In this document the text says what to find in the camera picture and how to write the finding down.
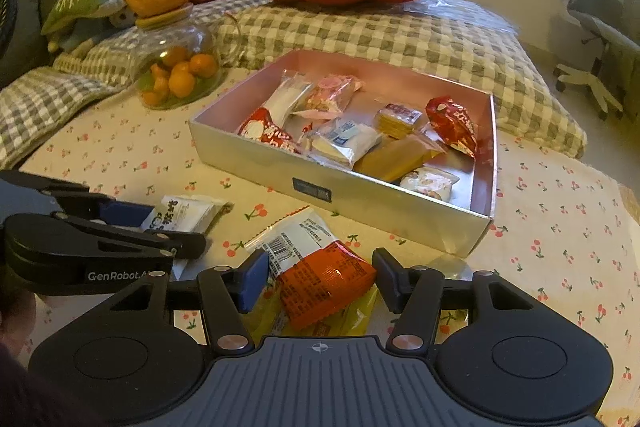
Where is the person's left hand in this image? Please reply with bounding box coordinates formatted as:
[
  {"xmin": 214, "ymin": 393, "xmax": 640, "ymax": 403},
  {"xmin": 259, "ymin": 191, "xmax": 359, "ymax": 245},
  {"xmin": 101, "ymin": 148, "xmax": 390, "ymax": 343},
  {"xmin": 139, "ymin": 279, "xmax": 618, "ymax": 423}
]
[{"xmin": 0, "ymin": 293, "xmax": 38, "ymax": 359}]

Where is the black fan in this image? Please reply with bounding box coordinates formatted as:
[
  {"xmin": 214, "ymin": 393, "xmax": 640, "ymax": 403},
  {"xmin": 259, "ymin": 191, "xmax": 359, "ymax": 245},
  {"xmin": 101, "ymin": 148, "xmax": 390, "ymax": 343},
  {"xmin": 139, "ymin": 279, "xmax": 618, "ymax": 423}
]
[{"xmin": 0, "ymin": 0, "xmax": 17, "ymax": 58}]

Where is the long clear white packet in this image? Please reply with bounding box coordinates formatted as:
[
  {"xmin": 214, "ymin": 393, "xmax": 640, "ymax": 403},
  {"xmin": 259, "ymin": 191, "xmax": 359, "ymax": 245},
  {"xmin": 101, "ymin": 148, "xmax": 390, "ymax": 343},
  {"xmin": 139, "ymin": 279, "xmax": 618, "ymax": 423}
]
[{"xmin": 260, "ymin": 69, "xmax": 316, "ymax": 132}]

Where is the pink candy packet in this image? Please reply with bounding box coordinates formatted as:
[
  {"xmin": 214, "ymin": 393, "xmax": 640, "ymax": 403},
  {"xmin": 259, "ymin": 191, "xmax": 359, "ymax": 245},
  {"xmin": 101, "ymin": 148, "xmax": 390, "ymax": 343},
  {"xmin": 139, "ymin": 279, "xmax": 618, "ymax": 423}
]
[{"xmin": 292, "ymin": 74, "xmax": 363, "ymax": 118}]

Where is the white grey office chair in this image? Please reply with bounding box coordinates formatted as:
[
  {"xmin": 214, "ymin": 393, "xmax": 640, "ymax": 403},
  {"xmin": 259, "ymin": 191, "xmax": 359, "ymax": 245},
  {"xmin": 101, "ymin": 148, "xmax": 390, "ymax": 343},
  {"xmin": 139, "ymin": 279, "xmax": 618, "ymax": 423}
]
[{"xmin": 545, "ymin": 0, "xmax": 640, "ymax": 120}]

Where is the glass jar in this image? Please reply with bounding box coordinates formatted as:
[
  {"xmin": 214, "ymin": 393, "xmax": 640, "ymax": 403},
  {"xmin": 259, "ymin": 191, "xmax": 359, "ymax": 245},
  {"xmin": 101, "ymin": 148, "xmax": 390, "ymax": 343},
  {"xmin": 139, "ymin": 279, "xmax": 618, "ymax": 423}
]
[{"xmin": 135, "ymin": 19, "xmax": 223, "ymax": 110}]

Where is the white barcode snack packet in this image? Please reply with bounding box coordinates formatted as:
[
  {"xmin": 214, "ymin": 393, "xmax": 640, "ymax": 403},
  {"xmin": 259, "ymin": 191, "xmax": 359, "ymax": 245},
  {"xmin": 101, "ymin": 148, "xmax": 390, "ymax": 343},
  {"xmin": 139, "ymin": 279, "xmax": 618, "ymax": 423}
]
[{"xmin": 245, "ymin": 206, "xmax": 346, "ymax": 280}]

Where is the pile of small oranges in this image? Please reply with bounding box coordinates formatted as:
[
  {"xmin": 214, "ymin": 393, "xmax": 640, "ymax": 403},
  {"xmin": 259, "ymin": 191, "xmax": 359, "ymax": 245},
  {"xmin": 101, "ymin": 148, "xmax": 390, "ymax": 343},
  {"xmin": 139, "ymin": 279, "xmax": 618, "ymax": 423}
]
[{"xmin": 141, "ymin": 47, "xmax": 219, "ymax": 106}]

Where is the white blue snack packet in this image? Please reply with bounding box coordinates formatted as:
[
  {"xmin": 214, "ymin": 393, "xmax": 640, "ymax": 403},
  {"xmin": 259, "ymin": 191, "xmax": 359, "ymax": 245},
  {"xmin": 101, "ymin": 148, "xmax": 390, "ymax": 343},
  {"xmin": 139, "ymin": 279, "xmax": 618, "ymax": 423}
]
[{"xmin": 306, "ymin": 117, "xmax": 383, "ymax": 168}]

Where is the checked grey white blanket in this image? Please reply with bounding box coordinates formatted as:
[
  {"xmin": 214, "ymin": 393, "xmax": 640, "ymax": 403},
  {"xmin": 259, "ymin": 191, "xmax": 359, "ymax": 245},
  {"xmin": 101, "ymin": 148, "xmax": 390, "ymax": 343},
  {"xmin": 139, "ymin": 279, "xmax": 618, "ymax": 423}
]
[{"xmin": 0, "ymin": 0, "xmax": 588, "ymax": 170}]

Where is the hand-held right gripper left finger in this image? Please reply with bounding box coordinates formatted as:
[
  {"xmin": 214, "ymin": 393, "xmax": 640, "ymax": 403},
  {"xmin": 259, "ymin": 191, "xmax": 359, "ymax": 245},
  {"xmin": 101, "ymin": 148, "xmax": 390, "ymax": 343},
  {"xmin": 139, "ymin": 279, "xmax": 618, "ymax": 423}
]
[{"xmin": 107, "ymin": 249, "xmax": 271, "ymax": 355}]

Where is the silver cardboard box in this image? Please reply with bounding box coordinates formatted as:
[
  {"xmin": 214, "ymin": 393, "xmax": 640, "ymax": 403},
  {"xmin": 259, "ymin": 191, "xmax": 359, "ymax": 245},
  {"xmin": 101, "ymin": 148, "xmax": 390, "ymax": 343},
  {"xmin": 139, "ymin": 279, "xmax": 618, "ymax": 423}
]
[{"xmin": 189, "ymin": 49, "xmax": 499, "ymax": 258}]

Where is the clear brown cake packet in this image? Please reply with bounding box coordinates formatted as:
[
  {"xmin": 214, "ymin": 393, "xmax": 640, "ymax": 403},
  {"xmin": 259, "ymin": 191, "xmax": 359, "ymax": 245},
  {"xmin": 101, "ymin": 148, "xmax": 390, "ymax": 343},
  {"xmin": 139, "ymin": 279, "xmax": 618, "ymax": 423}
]
[{"xmin": 375, "ymin": 103, "xmax": 423, "ymax": 140}]

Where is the red white snack packet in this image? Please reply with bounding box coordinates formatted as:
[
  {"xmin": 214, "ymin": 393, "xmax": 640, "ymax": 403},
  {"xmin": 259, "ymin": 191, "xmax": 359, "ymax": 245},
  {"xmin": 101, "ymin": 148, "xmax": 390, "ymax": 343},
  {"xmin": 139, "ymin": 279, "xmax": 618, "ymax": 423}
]
[{"xmin": 236, "ymin": 107, "xmax": 303, "ymax": 155}]

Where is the clear plastic bag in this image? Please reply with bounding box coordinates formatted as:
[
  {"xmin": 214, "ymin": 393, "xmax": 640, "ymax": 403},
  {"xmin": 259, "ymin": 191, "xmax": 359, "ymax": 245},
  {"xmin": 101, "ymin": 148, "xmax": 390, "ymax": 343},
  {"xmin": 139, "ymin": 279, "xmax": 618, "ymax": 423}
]
[{"xmin": 400, "ymin": 0, "xmax": 516, "ymax": 32}]

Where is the orange-red snack packet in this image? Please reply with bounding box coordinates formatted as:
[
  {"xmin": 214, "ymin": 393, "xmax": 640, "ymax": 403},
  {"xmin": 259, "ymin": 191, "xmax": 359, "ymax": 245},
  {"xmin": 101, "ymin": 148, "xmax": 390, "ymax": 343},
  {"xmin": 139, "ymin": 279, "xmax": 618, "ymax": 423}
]
[{"xmin": 275, "ymin": 241, "xmax": 378, "ymax": 332}]

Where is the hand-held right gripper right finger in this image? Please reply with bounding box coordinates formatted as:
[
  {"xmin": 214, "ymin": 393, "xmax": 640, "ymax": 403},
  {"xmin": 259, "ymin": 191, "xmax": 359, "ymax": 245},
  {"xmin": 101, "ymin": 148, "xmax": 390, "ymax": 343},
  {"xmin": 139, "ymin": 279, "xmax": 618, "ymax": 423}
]
[{"xmin": 371, "ymin": 247, "xmax": 536, "ymax": 353}]

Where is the yellow snack packet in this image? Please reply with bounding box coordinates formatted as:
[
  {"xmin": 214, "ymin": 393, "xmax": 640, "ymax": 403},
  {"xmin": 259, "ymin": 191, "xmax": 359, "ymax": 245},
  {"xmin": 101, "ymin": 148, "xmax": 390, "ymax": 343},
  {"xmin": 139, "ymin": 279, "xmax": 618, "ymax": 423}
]
[{"xmin": 247, "ymin": 282, "xmax": 381, "ymax": 340}]

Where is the tan snack packet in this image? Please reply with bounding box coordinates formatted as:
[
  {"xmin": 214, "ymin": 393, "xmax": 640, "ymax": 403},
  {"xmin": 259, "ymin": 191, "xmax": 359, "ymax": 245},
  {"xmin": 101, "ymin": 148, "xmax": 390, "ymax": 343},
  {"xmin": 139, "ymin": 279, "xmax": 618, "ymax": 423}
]
[{"xmin": 352, "ymin": 134, "xmax": 448, "ymax": 182}]

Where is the red foil candy packet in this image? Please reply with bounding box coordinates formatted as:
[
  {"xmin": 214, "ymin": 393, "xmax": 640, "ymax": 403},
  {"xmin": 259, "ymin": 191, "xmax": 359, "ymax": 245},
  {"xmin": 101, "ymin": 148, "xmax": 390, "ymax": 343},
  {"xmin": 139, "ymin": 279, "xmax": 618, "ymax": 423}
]
[{"xmin": 425, "ymin": 96, "xmax": 478, "ymax": 158}]

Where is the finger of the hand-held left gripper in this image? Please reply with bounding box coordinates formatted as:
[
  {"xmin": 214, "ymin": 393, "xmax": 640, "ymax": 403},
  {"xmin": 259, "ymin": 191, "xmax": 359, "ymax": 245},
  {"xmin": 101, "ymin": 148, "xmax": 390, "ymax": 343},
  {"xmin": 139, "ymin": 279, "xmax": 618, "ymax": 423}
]
[
  {"xmin": 50, "ymin": 192, "xmax": 156, "ymax": 229},
  {"xmin": 65, "ymin": 214, "xmax": 207, "ymax": 260}
]

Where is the wooden jar lid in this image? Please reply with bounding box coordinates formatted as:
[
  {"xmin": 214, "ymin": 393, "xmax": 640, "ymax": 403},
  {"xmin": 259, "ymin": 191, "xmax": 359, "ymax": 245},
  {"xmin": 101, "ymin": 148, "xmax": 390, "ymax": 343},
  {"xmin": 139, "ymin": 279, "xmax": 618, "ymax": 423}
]
[{"xmin": 135, "ymin": 4, "xmax": 194, "ymax": 30}]

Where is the white green snack packet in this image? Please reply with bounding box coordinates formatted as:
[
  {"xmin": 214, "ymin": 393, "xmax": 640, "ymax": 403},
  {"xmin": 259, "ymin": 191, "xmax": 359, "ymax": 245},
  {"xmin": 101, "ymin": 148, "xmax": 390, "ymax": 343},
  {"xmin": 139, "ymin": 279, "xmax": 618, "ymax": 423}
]
[{"xmin": 140, "ymin": 194, "xmax": 226, "ymax": 235}]

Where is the cherry print cloth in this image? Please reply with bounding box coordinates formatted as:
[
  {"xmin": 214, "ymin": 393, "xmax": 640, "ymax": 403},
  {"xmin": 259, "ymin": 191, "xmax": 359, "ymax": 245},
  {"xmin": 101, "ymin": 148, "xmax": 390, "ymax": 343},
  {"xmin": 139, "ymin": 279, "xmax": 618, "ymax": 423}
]
[{"xmin": 15, "ymin": 57, "xmax": 640, "ymax": 427}]

